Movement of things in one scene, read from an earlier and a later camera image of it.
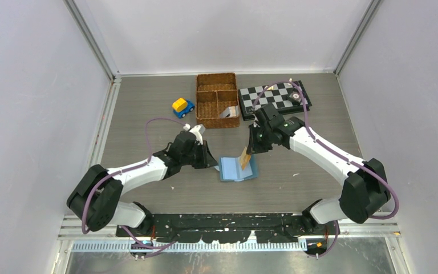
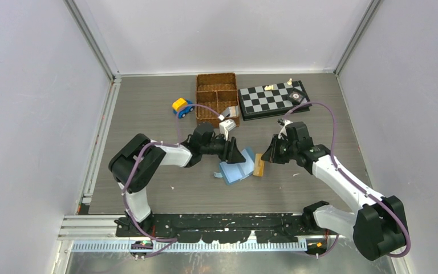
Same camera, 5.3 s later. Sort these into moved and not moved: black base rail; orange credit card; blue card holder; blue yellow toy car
Moved: orange credit card
Not moved: black base rail; blue card holder; blue yellow toy car
